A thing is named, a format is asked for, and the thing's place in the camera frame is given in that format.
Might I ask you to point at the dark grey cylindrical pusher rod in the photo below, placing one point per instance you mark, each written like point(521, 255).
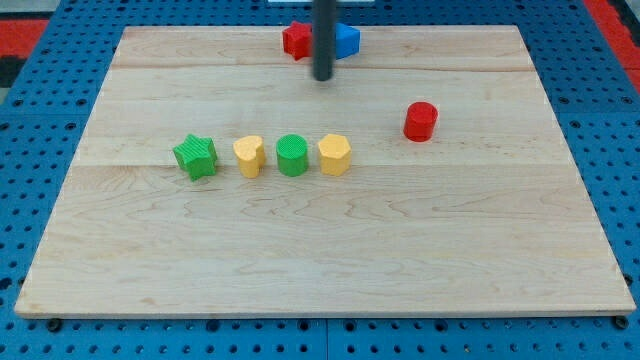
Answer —
point(323, 39)

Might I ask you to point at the blue pentagon block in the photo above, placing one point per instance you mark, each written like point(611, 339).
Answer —
point(347, 40)

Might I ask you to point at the red star block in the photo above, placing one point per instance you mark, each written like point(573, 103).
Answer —
point(297, 40)

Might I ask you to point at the yellow hexagon block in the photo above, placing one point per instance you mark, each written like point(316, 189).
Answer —
point(334, 154)

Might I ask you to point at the green cylinder block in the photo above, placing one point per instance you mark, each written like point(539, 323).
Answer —
point(292, 155)

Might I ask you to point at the red cylinder block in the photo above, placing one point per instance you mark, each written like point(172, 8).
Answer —
point(420, 121)

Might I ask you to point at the yellow heart block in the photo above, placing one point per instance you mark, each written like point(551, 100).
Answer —
point(250, 155)

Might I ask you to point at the green star block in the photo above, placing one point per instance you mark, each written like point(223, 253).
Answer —
point(196, 156)

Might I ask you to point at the light wooden board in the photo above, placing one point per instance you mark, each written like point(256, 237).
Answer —
point(488, 218)

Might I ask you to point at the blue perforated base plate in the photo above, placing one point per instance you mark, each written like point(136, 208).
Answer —
point(44, 113)

